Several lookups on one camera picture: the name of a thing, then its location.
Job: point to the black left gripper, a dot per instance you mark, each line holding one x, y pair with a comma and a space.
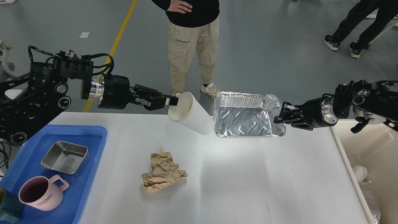
113, 92

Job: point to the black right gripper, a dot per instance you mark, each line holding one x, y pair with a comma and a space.
316, 113

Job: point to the white paper cup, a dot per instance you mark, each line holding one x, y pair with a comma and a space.
189, 113

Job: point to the aluminium foil tray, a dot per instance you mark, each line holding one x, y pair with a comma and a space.
246, 115

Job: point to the brown paper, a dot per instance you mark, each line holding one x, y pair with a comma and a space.
164, 172

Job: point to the square steel tray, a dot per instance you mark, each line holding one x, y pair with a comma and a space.
66, 157

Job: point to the pink ribbed mug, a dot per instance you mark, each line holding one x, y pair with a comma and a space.
43, 193

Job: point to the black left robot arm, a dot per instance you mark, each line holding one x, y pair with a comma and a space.
29, 102

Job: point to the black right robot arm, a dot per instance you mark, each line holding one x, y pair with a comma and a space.
372, 103

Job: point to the beige plastic bin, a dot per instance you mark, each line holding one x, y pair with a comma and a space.
376, 147

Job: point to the person in beige trousers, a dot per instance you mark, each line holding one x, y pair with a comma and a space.
193, 30

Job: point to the clear plastic bottle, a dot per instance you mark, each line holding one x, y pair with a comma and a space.
369, 194

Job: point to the white side table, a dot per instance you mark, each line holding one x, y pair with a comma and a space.
13, 93

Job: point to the grey chair base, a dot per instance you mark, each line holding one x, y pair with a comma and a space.
5, 47

